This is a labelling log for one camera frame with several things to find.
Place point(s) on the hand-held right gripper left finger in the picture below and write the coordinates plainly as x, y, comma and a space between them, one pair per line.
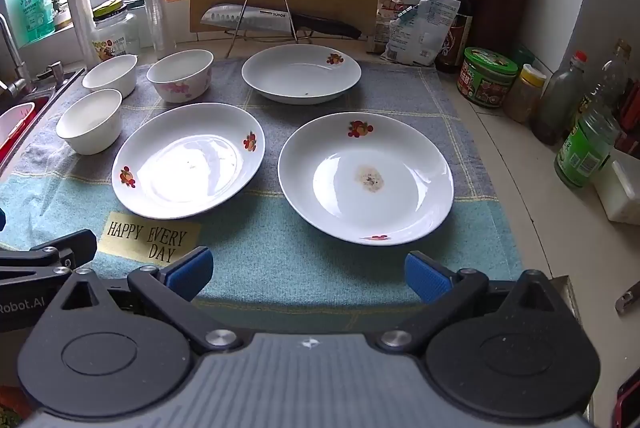
187, 273

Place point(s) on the glass jar yellow black lid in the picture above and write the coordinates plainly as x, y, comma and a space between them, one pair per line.
112, 36

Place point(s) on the green lidded jar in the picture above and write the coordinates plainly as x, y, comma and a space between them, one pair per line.
485, 78

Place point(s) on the brown knife block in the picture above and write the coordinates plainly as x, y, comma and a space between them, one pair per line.
500, 13

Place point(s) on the stained white plate fruit print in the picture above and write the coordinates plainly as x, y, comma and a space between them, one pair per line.
400, 188

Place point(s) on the green labelled bottle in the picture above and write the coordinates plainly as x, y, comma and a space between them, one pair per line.
582, 153

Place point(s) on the metal sink knob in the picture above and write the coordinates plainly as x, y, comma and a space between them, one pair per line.
55, 72

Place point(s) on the metal faucet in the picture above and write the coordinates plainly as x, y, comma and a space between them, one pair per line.
12, 58

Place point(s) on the small metal object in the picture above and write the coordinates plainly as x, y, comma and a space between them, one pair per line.
627, 298

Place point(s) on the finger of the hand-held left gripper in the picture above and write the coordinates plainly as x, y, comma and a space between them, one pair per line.
60, 248
2, 219

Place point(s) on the red and white bag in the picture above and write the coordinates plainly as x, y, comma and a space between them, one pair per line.
385, 31

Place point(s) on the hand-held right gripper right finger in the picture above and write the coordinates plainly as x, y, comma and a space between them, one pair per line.
427, 278

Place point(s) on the small potted plant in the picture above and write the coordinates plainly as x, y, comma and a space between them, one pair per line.
60, 11

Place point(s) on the white printed powder bag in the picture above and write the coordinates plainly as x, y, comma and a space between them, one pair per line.
425, 31

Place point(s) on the dark soy sauce bottle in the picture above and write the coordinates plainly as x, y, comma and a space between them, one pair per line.
457, 33

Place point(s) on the checked grey blue towel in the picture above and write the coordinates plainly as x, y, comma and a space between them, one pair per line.
280, 258

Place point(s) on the white plastic box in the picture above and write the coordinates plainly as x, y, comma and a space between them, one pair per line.
620, 193

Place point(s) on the steel sink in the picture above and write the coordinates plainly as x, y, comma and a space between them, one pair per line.
60, 88

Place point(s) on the dark red object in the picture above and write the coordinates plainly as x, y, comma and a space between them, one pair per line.
631, 118

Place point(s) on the red and white basin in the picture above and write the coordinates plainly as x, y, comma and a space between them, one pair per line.
15, 126

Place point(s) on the brown bottle red cap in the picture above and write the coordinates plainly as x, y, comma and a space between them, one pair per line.
555, 103

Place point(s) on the white flowered bowl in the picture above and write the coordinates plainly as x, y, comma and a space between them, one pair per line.
112, 81
92, 133
185, 83

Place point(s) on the yellow lidded jar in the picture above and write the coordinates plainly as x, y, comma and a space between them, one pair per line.
522, 96

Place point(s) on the dark teal container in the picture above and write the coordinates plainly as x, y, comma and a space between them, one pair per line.
134, 2

